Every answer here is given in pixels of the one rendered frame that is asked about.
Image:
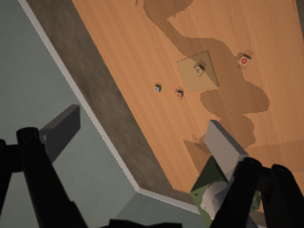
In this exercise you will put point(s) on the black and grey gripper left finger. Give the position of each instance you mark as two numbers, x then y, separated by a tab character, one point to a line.
52	206

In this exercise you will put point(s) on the tan flat mat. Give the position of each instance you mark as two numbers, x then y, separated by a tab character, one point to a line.
194	82

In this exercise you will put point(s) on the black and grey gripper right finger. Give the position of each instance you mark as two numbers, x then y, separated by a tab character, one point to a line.
282	199

